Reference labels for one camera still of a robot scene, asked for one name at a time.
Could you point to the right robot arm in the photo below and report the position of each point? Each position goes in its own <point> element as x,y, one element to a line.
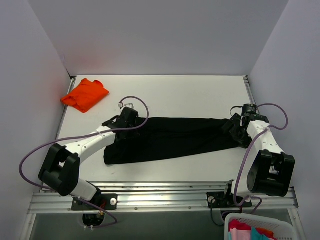
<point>265,169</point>

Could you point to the aluminium frame rail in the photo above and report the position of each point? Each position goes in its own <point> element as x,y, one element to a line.
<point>137,197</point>

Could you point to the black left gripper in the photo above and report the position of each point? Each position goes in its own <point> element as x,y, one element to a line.
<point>128,130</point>

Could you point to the pink garment in basket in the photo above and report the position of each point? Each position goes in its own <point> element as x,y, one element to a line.
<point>238,230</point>

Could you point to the orange garment in basket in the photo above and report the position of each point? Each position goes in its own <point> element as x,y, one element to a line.
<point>265,232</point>

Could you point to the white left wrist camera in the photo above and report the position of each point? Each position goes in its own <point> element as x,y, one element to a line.
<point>122,105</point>

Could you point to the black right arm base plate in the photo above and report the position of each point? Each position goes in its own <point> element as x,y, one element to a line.
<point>218,200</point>

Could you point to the white laundry basket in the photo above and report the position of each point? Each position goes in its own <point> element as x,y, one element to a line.
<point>281,229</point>

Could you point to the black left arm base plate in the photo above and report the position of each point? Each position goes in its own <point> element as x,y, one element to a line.
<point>107,201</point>

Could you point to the teal garment in basket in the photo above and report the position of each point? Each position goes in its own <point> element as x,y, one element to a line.
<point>255,235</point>

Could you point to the orange folded t shirt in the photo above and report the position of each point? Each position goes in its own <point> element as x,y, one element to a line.
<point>85,96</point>

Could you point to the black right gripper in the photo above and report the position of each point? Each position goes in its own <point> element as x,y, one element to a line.
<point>235,128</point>

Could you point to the black t shirt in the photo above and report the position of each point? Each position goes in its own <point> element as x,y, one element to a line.
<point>163,138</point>

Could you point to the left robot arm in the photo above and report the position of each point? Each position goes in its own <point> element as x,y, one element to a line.
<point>61,167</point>

